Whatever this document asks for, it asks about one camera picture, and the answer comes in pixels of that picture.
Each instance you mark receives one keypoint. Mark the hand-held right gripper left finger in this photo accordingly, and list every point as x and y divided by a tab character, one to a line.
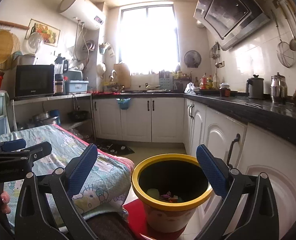
81	166

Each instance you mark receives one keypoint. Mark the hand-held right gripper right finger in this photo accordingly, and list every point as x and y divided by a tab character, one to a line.
212	170

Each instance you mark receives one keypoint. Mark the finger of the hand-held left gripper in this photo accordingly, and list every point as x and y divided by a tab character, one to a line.
13	145
40	152

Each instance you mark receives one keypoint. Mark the purple candy wrapper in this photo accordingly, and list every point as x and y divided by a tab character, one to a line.
166	194

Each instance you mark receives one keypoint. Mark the yellow rimmed trash bin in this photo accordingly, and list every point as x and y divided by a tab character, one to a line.
167	217

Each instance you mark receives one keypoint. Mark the person's left hand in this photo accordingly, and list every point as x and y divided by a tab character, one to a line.
5	197

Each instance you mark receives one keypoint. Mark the printed cartoon blanket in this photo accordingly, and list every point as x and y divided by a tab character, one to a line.
103	170

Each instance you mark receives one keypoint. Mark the steel pot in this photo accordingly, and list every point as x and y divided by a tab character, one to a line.
41	117

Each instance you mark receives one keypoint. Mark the dark floor mat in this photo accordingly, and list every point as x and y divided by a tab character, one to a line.
118	150

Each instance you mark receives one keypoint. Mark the blue container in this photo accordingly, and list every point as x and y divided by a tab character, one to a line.
55	115

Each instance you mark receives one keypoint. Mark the black wok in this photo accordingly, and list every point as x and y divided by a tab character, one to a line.
78	115

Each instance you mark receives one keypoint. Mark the steel shelf rack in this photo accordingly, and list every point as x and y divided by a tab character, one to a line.
63	97

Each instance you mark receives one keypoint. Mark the dark cloth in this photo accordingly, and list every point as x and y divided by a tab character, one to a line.
108	227

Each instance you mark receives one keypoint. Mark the black microwave oven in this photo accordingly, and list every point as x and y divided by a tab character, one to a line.
33	80

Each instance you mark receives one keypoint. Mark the red stool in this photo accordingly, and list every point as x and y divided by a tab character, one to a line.
135	215

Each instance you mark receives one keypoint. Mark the row of white cabinet doors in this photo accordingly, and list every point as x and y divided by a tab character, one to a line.
135	117

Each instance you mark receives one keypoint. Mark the blue hanging basket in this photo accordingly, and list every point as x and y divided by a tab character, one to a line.
123	104

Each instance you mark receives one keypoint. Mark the black blender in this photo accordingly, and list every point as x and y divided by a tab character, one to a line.
59	80

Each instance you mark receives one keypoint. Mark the grey blue dish rack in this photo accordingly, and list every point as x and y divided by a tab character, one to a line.
75	86

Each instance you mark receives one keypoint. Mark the dark glass jar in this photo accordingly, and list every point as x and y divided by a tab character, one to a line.
224	91

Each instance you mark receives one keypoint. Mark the white plastic bag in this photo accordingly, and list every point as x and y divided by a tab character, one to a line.
190	88

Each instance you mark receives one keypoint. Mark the white pot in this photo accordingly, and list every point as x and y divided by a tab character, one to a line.
28	60

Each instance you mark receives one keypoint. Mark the yellow sauce bottle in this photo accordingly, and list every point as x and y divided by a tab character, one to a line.
209	83

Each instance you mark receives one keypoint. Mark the pale oil bottle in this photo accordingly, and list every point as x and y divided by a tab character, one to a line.
214	82

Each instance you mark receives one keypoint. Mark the red sauce bottle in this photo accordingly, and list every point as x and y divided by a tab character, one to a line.
203	82

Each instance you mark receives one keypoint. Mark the grey kettle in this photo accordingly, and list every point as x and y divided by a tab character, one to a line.
255	88

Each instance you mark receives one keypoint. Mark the teal knife block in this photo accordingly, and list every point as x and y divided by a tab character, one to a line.
165	83

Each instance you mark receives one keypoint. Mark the round bamboo tray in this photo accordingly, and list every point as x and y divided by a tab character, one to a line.
0	47

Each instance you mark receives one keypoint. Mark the wooden cutting board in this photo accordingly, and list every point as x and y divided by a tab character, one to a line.
123	76

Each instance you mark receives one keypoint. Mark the white hanging bowl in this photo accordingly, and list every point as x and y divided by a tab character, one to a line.
101	68

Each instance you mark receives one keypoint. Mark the shiny steel kettle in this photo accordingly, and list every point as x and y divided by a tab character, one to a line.
279	90

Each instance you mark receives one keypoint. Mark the clear plastic dome lid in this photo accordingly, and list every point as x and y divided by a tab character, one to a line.
35	42

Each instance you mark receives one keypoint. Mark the hanging kitchen utensils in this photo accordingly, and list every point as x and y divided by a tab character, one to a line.
214	51

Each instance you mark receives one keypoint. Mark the wooden rolling stick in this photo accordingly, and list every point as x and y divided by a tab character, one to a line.
13	25

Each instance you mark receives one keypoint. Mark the kitchen window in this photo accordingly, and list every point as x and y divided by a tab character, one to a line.
148	37

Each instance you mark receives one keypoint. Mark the white water heater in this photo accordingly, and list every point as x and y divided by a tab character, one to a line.
80	10

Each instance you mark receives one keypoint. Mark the metal ladle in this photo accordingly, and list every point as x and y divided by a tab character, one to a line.
295	45

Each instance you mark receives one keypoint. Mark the steel range hood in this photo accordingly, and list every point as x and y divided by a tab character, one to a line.
227	12

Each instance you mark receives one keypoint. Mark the round dark wall trivet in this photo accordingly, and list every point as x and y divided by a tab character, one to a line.
192	58

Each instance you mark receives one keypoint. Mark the fruit wall picture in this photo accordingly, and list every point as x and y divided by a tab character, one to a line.
46	33

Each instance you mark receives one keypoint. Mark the white wall holder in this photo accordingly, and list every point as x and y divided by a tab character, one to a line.
105	48

